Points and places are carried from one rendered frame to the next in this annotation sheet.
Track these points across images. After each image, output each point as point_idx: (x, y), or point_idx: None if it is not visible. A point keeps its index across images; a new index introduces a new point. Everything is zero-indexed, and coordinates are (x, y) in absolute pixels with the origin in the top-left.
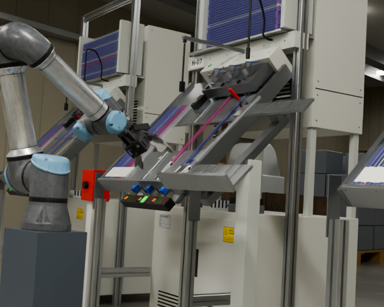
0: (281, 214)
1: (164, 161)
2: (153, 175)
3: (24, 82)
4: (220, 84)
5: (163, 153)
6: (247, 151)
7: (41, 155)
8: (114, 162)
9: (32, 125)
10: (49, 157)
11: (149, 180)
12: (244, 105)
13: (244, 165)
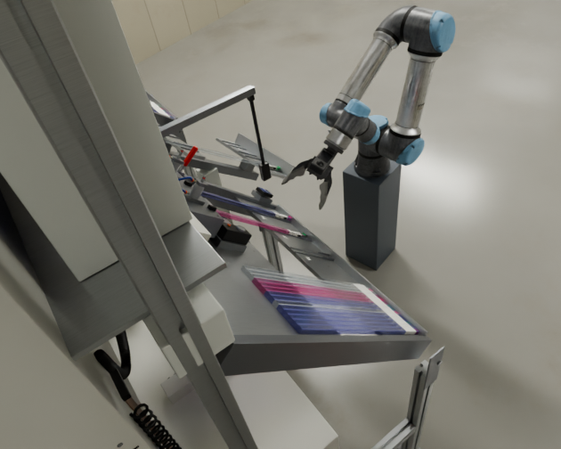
0: (143, 332)
1: (299, 248)
2: (313, 248)
3: (408, 66)
4: (190, 189)
5: (304, 258)
6: (207, 160)
7: (376, 115)
8: (410, 338)
9: (399, 105)
10: (369, 116)
11: (315, 235)
12: (187, 152)
13: (221, 140)
